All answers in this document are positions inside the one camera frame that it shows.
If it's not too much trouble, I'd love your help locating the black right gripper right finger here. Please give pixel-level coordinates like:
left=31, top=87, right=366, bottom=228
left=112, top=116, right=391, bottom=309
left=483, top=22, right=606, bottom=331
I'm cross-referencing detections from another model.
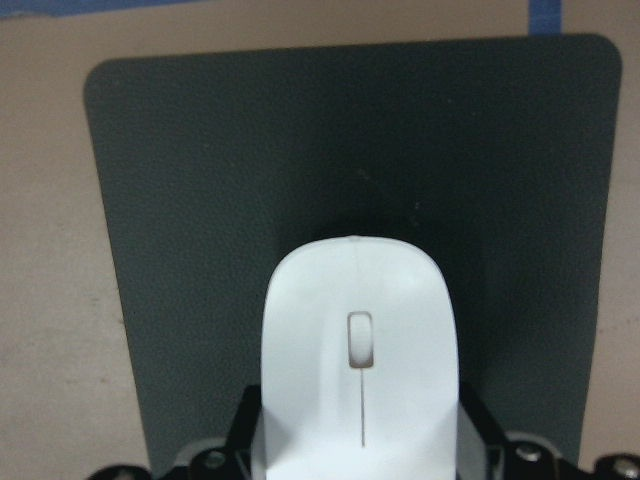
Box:
left=457, top=382, right=566, bottom=480

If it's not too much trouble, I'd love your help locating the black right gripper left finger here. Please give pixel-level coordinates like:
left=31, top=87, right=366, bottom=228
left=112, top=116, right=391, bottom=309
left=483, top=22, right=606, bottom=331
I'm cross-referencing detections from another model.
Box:
left=169, top=385, right=261, bottom=479

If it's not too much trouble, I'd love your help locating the white computer mouse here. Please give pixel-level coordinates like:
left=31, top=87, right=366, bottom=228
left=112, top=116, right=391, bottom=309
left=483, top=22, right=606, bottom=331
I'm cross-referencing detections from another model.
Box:
left=251, top=237, right=459, bottom=479

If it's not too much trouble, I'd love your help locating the black mousepad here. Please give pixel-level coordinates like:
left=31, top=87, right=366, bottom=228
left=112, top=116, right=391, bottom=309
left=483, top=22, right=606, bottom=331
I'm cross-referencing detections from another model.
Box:
left=84, top=34, right=623, bottom=477

